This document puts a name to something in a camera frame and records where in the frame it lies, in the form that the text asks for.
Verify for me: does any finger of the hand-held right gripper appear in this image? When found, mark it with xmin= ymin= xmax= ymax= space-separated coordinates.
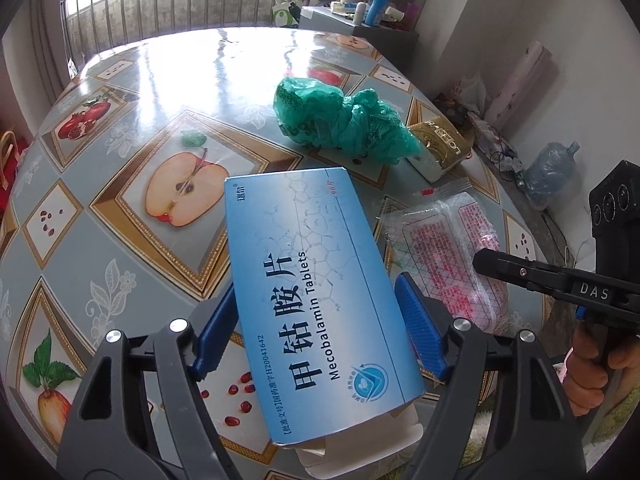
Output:
xmin=472 ymin=249 xmax=577 ymax=307

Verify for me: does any blue detergent bottle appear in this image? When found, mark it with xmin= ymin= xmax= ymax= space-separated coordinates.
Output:
xmin=364 ymin=0 xmax=394 ymax=28

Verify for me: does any white plastic bag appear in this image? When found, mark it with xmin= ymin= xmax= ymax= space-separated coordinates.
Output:
xmin=442 ymin=72 xmax=489 ymax=117

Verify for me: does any pink rolled mat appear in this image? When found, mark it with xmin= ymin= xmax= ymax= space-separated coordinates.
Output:
xmin=487 ymin=42 xmax=559 ymax=134

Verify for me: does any fruit print tablecloth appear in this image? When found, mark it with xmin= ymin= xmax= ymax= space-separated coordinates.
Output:
xmin=0 ymin=22 xmax=552 ymax=480

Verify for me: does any clear packet with red print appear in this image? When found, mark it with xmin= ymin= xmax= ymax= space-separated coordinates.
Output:
xmin=377 ymin=187 xmax=512 ymax=334

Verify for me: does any person's right hand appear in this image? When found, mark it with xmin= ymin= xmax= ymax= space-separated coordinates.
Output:
xmin=565 ymin=326 xmax=632 ymax=417

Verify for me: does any pile of cardboard and paper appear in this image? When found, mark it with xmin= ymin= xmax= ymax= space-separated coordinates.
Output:
xmin=465 ymin=110 xmax=527 ymax=187

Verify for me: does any green plastic bag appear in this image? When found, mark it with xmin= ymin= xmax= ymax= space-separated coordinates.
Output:
xmin=272 ymin=77 xmax=424 ymax=166

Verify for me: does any black cable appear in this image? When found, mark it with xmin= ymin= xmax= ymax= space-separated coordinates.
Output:
xmin=487 ymin=145 xmax=527 ymax=182

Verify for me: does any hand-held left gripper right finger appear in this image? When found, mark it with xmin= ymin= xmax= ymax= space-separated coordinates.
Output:
xmin=394 ymin=272 xmax=587 ymax=480

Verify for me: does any gold and white carton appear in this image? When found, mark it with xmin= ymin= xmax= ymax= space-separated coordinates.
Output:
xmin=404 ymin=115 xmax=474 ymax=184

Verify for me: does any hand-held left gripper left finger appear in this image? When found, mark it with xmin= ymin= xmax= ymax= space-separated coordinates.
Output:
xmin=57 ymin=282 xmax=238 ymax=480

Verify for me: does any large water jug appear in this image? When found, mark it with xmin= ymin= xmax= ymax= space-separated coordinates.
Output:
xmin=522 ymin=140 xmax=581 ymax=211

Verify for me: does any metal balcony railing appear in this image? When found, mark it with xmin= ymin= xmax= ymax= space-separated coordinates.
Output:
xmin=62 ymin=0 xmax=302 ymax=69

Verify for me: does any grey cabinet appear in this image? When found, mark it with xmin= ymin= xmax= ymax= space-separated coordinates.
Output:
xmin=299 ymin=6 xmax=420 ymax=57

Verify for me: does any blue medicine box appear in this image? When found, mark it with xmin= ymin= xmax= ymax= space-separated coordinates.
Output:
xmin=223 ymin=167 xmax=427 ymax=472

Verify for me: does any white box with green print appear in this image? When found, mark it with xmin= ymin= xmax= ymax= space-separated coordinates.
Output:
xmin=270 ymin=0 xmax=302 ymax=29

